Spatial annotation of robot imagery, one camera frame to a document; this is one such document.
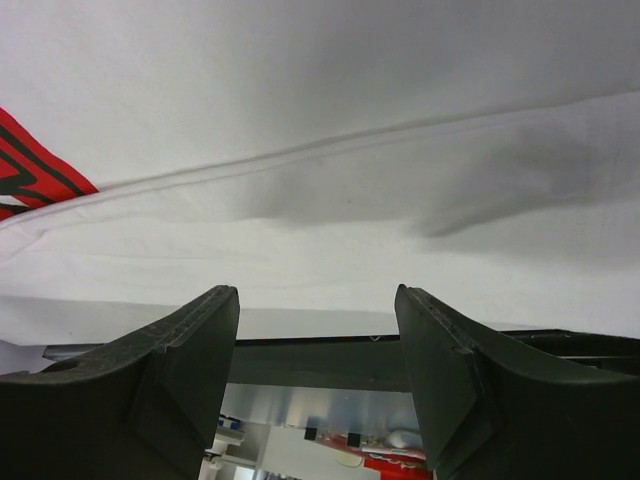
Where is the white t-shirt with red print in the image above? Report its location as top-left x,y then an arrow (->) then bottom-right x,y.
1,1 -> 639,345

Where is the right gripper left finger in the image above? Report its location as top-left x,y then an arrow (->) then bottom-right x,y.
1,286 -> 239,479

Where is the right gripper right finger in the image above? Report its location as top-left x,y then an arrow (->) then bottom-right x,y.
395,285 -> 639,479

